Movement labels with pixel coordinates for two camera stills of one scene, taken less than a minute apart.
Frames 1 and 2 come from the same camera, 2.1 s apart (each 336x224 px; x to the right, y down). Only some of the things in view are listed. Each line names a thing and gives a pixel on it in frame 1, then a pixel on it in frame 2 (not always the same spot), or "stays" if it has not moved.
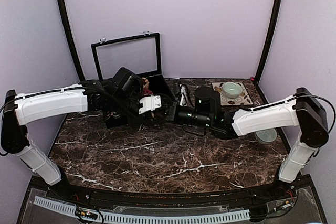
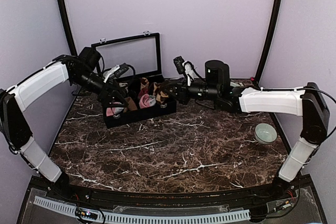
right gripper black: (171, 110) -> (181, 93)
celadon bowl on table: (265, 137) stays
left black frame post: (81, 77) stays
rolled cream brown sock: (145, 80) stays
